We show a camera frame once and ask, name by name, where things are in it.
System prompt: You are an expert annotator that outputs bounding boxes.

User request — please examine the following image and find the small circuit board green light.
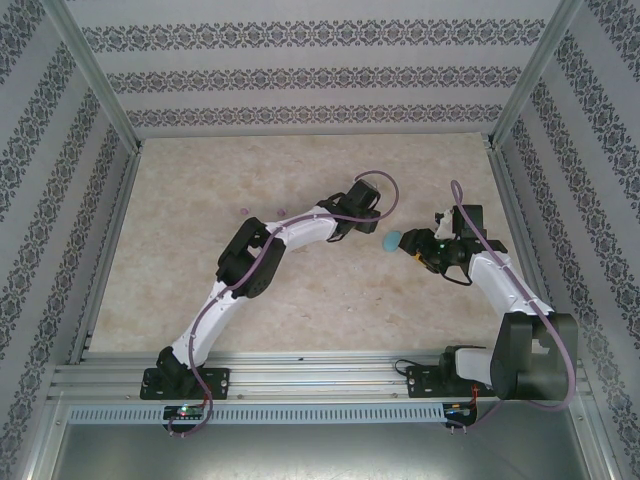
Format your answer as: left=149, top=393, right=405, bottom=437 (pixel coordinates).
left=163, top=404, right=205, bottom=421

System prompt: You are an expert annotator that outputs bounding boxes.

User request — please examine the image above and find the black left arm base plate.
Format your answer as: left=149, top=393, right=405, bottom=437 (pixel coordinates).
left=141, top=367, right=232, bottom=401

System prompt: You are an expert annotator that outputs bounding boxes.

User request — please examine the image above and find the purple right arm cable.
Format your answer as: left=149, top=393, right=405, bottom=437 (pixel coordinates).
left=449, top=179, right=575, bottom=435

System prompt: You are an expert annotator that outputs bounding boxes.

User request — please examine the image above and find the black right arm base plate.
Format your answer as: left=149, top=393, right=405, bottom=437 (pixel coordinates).
left=405, top=364, right=499, bottom=400

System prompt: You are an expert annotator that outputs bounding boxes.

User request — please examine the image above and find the aluminium frame post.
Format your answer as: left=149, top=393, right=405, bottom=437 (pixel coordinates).
left=488, top=0, right=586, bottom=149
left=40, top=0, right=145, bottom=154

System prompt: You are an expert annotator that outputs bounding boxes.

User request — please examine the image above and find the white slotted cable duct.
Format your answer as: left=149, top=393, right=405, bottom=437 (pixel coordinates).
left=67, top=402, right=479, bottom=426

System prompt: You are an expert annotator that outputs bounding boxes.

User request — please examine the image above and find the aluminium mounting rail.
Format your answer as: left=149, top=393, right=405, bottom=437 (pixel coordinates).
left=48, top=349, right=591, bottom=401

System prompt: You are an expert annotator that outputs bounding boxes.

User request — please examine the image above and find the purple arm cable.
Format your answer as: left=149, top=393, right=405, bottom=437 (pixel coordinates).
left=449, top=179, right=575, bottom=435
left=168, top=169, right=400, bottom=439

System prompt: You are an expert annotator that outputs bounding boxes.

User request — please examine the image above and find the grey metal shelf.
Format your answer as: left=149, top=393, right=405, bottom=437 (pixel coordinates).
left=22, top=422, right=621, bottom=480

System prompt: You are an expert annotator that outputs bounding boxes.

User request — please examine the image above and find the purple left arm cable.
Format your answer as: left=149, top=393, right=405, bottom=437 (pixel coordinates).
left=168, top=169, right=400, bottom=439

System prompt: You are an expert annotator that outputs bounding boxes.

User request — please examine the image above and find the aluminium side rail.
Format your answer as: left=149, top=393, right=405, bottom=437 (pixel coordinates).
left=67, top=149, right=144, bottom=366
left=488, top=144, right=571, bottom=361

